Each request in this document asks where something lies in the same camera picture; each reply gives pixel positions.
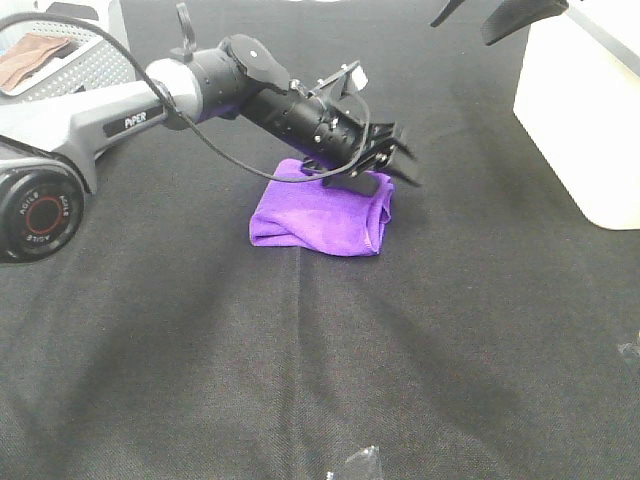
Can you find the brown folded towel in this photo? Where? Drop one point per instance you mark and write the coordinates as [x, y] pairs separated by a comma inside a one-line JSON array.
[[30, 53]]

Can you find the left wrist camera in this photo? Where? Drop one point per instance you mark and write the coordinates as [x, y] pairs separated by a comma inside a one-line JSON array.
[[349, 79]]

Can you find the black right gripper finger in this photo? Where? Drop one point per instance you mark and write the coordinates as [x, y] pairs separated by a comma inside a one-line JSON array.
[[513, 15], [447, 10]]

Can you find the clear plastic scrap right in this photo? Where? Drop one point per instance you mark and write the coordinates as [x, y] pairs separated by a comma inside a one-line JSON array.
[[629, 351]]

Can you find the clear plastic bag bottom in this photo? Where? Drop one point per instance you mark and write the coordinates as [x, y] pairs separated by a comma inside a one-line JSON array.
[[365, 464]]

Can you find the grey perforated plastic basket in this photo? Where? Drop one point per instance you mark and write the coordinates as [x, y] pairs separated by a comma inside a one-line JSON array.
[[88, 62]]

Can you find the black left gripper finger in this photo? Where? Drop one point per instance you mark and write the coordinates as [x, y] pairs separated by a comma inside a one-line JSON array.
[[403, 165], [365, 184]]

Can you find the white plastic storage box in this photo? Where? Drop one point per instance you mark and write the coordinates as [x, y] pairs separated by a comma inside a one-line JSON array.
[[578, 99]]

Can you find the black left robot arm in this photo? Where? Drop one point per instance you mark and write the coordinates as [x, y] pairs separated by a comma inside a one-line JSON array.
[[50, 145]]

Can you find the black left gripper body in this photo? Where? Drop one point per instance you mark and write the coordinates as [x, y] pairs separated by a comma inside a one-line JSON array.
[[368, 153]]

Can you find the purple microfiber towel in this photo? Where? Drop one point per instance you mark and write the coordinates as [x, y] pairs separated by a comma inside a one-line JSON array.
[[331, 221]]

